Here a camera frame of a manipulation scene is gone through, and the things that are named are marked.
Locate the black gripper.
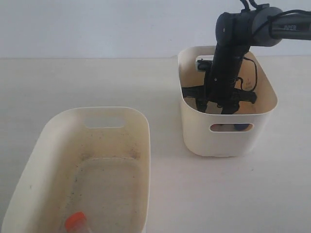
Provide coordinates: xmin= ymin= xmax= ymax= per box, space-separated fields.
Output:
xmin=182 ymin=45 xmax=257 ymax=115

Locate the orange-capped clear tube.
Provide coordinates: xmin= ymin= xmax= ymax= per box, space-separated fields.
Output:
xmin=64 ymin=212 xmax=92 ymax=233

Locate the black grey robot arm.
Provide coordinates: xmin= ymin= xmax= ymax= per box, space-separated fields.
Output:
xmin=182 ymin=0 xmax=311 ymax=115

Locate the blue-capped tube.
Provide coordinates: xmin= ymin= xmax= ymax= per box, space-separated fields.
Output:
xmin=234 ymin=123 xmax=250 ymax=131

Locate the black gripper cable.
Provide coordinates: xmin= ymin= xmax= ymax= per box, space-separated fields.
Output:
xmin=235 ymin=57 xmax=258 ymax=92

